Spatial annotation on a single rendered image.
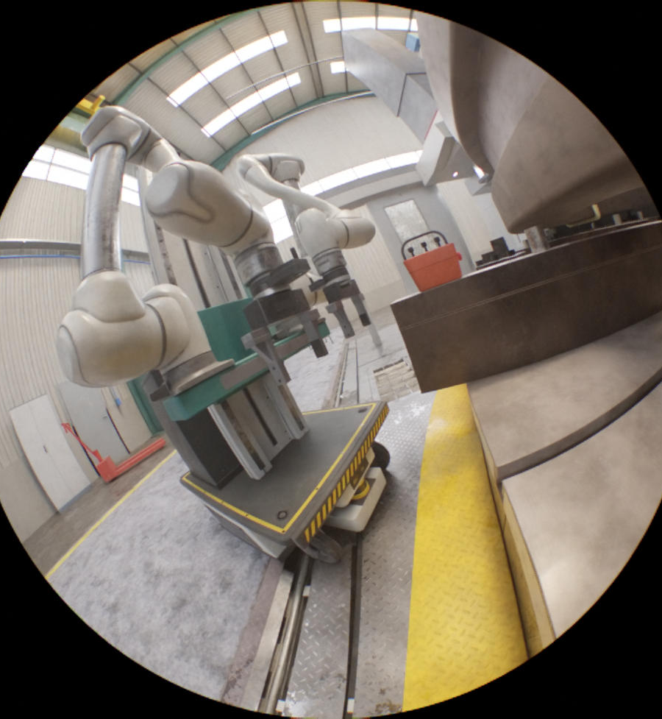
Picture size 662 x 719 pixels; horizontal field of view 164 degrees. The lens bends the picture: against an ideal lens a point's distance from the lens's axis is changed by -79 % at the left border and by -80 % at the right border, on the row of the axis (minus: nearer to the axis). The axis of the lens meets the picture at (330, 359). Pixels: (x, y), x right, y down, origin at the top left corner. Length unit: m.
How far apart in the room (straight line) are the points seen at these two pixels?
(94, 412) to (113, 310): 5.84
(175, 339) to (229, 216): 0.30
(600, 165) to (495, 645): 1.09
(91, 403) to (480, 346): 6.47
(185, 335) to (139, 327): 0.13
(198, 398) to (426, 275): 0.77
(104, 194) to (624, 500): 1.13
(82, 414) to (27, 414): 1.54
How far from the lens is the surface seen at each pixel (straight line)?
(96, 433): 6.18
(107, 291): 0.48
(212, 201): 0.33
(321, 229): 0.68
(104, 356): 0.45
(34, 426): 5.41
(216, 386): 0.58
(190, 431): 0.91
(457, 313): 0.85
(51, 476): 5.35
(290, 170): 1.12
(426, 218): 4.18
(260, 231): 0.44
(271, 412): 0.96
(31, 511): 5.88
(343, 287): 0.63
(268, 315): 0.39
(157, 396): 0.60
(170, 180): 0.33
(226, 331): 0.82
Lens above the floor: 0.73
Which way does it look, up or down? 10 degrees down
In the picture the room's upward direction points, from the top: 24 degrees counter-clockwise
